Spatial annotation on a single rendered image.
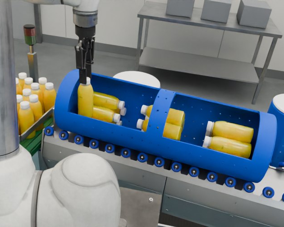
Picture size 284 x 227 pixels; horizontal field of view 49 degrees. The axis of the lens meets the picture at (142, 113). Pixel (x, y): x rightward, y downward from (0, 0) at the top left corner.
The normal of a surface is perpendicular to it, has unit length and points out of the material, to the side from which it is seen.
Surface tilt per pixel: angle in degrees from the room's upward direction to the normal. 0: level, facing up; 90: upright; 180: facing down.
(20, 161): 45
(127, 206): 1
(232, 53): 90
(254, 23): 90
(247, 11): 90
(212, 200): 70
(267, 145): 51
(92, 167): 6
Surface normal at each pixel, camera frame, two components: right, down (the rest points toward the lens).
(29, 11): -0.16, 0.52
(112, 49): -0.13, 0.31
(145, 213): 0.11, -0.84
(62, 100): -0.21, 0.03
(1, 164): 0.50, -0.40
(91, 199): 0.37, 0.10
